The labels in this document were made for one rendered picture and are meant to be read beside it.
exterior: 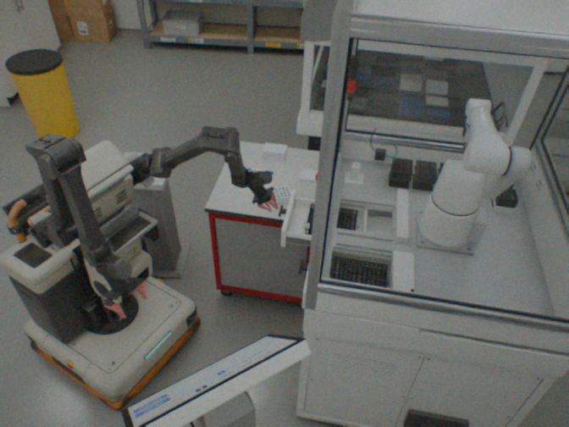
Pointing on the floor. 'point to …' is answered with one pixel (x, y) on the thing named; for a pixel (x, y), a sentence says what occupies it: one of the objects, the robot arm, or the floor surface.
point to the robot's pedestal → (151, 197)
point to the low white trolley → (259, 230)
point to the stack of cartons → (84, 19)
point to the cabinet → (410, 387)
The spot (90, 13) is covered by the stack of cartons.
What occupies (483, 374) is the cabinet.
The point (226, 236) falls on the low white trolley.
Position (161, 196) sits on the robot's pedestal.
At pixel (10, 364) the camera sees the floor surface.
